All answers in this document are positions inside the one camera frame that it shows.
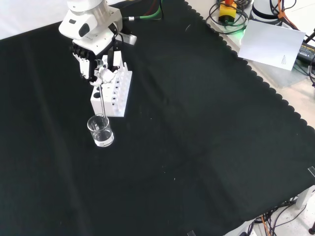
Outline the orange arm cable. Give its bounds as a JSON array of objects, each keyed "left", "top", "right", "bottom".
[{"left": 277, "top": 7, "right": 300, "bottom": 31}]

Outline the white test tube rack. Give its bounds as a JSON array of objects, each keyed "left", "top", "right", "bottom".
[{"left": 90, "top": 54, "right": 133, "bottom": 118}]

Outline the clear glass rod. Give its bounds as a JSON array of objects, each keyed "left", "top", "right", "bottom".
[{"left": 96, "top": 81, "right": 108, "bottom": 121}]

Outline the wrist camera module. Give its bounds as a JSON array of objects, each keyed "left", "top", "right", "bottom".
[{"left": 115, "top": 31, "right": 137, "bottom": 45}]

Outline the black white-plated robot hand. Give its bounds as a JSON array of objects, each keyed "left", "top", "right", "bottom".
[{"left": 69, "top": 44, "right": 123, "bottom": 87}]

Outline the clear glass beaker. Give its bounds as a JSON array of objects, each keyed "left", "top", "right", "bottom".
[{"left": 87, "top": 114, "right": 115, "bottom": 148}]

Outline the pale board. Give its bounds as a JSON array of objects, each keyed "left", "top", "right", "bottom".
[{"left": 238, "top": 19, "right": 307, "bottom": 72}]

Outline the black table cloth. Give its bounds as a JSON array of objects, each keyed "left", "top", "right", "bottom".
[{"left": 0, "top": 0, "right": 315, "bottom": 236}]

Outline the black cable bundle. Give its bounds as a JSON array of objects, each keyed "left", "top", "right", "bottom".
[{"left": 247, "top": 199, "right": 300, "bottom": 236}]

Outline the orange floor cable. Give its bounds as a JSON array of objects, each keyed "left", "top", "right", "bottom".
[{"left": 260, "top": 212, "right": 274, "bottom": 236}]

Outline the green cable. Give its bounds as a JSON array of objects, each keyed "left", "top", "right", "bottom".
[{"left": 122, "top": 9, "right": 163, "bottom": 22}]

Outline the black power adapter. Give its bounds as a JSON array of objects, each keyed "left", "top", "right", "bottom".
[{"left": 296, "top": 40, "right": 315, "bottom": 62}]

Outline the grey metal table leg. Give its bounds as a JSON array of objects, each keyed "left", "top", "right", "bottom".
[{"left": 295, "top": 185, "right": 315, "bottom": 209}]

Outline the yellow stop button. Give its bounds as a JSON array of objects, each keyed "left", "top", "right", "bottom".
[{"left": 218, "top": 0, "right": 238, "bottom": 23}]

